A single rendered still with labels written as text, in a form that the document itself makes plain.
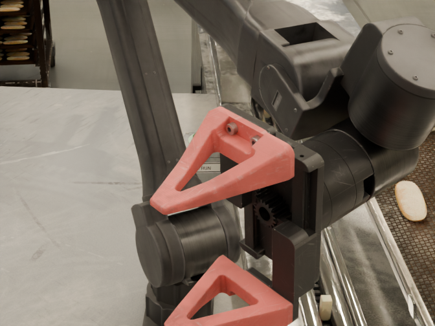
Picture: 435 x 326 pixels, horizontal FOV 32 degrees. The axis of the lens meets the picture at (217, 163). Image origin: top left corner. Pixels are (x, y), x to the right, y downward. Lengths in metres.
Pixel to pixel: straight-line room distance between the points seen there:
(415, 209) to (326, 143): 0.58
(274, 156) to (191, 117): 1.05
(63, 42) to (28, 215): 2.99
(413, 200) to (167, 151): 0.39
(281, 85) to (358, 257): 0.59
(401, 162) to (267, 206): 0.11
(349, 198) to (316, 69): 0.10
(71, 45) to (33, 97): 2.54
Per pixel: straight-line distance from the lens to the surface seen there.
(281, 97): 0.54
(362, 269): 1.08
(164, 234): 0.84
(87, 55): 3.94
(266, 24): 0.58
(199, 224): 0.85
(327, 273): 1.02
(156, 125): 0.85
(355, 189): 0.49
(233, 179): 0.41
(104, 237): 1.12
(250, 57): 0.59
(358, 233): 1.15
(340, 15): 2.07
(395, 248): 1.01
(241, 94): 1.41
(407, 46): 0.48
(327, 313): 0.95
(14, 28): 3.25
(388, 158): 0.52
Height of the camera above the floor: 1.47
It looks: 30 degrees down
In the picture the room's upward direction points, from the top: 2 degrees clockwise
